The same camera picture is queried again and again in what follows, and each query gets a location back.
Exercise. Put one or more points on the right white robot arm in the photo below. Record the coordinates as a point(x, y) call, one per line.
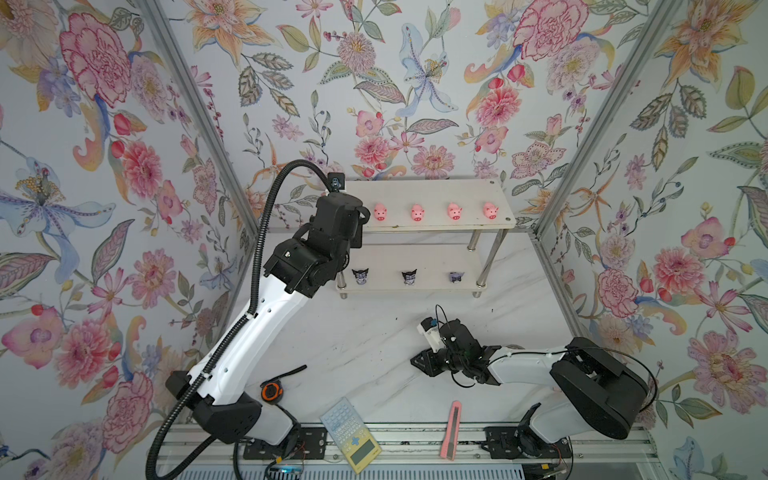
point(593, 391)

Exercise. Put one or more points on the pink box cutter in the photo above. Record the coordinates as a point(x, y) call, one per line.
point(450, 441)

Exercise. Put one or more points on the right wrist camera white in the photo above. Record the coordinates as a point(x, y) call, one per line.
point(429, 329)

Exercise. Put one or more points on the black purple toy figure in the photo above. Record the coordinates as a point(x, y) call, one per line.
point(456, 276)
point(409, 277)
point(361, 276)

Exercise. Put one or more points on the aluminium corner post left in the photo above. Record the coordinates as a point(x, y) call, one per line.
point(162, 33)

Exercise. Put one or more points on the aluminium corner post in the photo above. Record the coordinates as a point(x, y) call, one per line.
point(162, 33)
point(654, 28)

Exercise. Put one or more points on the orange black round object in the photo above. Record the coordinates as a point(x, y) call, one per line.
point(272, 391)

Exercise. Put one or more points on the yellow calculator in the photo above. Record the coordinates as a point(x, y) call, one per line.
point(351, 435)

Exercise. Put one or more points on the white two-tier shelf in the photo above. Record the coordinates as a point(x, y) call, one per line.
point(435, 246)

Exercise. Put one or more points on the aluminium front rail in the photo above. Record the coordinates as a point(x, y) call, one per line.
point(422, 443)

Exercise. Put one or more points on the pink pig toy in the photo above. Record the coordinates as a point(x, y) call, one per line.
point(380, 212)
point(417, 213)
point(490, 210)
point(454, 211)

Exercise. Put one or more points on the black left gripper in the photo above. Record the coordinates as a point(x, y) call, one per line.
point(357, 236)

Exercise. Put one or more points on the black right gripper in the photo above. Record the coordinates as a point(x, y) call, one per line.
point(427, 358)

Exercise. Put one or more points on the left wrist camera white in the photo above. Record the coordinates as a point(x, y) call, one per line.
point(336, 181)

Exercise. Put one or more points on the aluminium corner post right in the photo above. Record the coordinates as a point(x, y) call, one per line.
point(654, 28)

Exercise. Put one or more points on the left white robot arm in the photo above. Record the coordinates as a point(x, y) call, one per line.
point(214, 390)

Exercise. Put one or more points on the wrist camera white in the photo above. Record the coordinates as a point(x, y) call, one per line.
point(429, 329)
point(336, 181)

